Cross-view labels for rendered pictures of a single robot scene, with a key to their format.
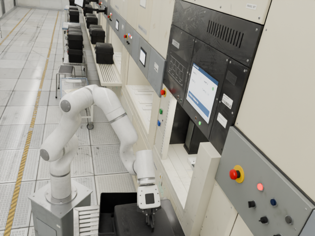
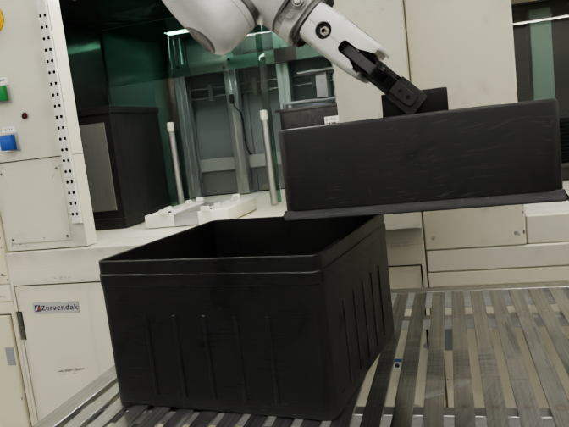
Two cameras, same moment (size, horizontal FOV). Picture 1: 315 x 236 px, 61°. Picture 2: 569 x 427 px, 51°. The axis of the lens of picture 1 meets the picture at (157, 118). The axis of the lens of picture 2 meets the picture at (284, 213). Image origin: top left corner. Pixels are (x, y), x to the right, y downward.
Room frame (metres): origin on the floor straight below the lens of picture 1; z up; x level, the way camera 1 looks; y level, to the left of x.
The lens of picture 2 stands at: (0.55, 0.68, 1.05)
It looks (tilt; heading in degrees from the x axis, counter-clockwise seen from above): 7 degrees down; 306
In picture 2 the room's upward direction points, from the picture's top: 7 degrees counter-clockwise
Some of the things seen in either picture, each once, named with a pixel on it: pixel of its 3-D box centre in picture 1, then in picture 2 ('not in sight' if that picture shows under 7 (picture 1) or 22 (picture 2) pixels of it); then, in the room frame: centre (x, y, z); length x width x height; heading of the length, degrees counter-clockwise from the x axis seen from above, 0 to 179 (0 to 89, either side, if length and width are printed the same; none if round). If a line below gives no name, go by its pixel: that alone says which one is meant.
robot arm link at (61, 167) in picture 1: (63, 152); not in sight; (1.27, 0.52, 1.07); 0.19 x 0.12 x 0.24; 156
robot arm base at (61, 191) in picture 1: (61, 182); not in sight; (1.24, 0.54, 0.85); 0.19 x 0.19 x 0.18
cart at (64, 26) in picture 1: (71, 41); not in sight; (6.53, 2.36, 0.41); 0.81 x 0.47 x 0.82; 20
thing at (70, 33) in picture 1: (75, 40); not in sight; (4.90, 1.70, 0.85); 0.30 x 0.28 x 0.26; 19
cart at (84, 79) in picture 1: (76, 101); not in sight; (3.61, 1.25, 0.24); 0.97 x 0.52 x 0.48; 23
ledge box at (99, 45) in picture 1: (103, 53); not in sight; (4.01, 0.95, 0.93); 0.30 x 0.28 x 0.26; 17
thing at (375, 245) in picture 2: (124, 222); (260, 299); (1.02, 0.10, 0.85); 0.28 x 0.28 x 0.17; 12
